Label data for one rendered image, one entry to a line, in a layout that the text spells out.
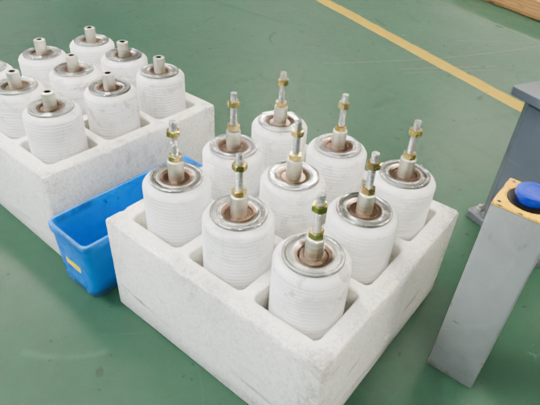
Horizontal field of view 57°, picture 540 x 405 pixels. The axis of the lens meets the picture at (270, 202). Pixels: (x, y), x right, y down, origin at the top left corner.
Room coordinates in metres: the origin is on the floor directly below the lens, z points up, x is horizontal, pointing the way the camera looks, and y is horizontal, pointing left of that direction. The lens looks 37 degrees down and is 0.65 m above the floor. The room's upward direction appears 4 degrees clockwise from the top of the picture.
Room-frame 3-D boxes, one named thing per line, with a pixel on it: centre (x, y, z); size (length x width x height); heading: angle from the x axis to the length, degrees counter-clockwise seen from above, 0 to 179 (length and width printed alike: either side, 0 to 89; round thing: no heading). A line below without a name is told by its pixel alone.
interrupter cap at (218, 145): (0.67, 0.06, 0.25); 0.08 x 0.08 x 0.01
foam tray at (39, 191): (0.93, 0.40, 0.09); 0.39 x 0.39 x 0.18; 52
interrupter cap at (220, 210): (0.50, 0.04, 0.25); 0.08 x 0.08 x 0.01
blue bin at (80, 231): (0.70, 0.23, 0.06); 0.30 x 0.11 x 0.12; 142
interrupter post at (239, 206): (0.50, 0.04, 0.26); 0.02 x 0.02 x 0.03
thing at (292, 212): (0.60, -0.03, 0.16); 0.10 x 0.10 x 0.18
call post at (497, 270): (0.48, -0.31, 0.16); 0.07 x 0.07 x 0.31; 53
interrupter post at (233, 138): (0.67, 0.06, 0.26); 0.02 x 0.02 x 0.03
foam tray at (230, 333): (0.60, -0.03, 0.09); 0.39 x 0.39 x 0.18; 53
